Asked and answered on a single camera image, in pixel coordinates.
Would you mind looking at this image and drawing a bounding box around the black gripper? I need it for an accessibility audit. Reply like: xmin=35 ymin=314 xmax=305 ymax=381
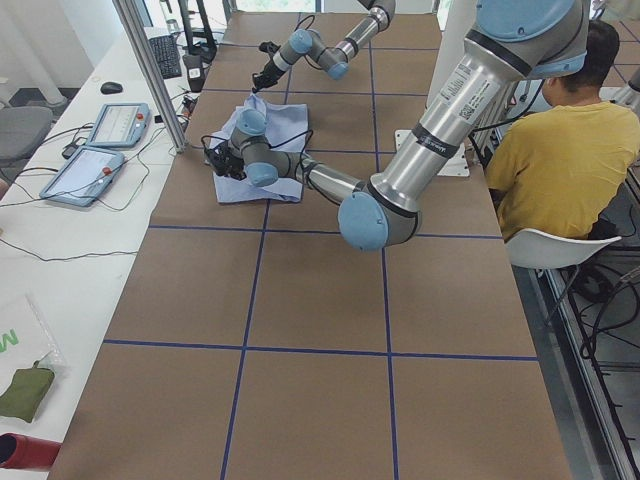
xmin=252 ymin=41 xmax=288 ymax=94
xmin=201 ymin=135 xmax=246 ymax=179

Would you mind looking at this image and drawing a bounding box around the light blue striped shirt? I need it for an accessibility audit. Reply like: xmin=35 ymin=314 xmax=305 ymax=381
xmin=213 ymin=94 xmax=308 ymax=204

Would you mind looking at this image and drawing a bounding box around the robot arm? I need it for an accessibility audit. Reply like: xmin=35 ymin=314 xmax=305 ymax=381
xmin=252 ymin=0 xmax=396 ymax=93
xmin=205 ymin=1 xmax=589 ymax=251

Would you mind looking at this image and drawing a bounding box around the black keyboard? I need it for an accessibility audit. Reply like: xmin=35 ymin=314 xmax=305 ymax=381
xmin=148 ymin=35 xmax=182 ymax=79

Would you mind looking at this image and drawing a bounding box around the upper blue teach pendant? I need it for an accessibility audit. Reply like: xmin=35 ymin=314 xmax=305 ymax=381
xmin=86 ymin=103 xmax=150 ymax=149

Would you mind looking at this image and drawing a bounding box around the blue teach pendant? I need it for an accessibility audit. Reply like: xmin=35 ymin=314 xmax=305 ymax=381
xmin=39 ymin=146 xmax=125 ymax=207
xmin=86 ymin=103 xmax=150 ymax=149

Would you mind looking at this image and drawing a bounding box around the black computer mouse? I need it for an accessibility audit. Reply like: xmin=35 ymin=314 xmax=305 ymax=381
xmin=100 ymin=81 xmax=123 ymax=95

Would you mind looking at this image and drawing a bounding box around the lower blue teach pendant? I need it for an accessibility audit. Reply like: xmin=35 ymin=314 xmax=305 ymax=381
xmin=39 ymin=146 xmax=125 ymax=207

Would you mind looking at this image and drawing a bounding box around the green cloth pouch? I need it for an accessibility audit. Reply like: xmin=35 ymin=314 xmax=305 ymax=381
xmin=1 ymin=361 xmax=55 ymax=423

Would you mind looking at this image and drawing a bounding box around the person in yellow shirt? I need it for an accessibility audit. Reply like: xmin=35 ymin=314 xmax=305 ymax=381
xmin=485 ymin=20 xmax=639 ymax=239

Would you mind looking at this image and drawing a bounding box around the white chair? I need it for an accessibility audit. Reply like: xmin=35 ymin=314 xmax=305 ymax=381
xmin=503 ymin=227 xmax=624 ymax=321

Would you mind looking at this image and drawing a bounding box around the red cylinder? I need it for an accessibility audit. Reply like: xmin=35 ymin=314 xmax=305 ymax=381
xmin=1 ymin=433 xmax=62 ymax=471

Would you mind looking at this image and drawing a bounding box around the aluminium frame post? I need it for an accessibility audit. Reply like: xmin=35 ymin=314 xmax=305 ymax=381
xmin=112 ymin=0 xmax=187 ymax=154

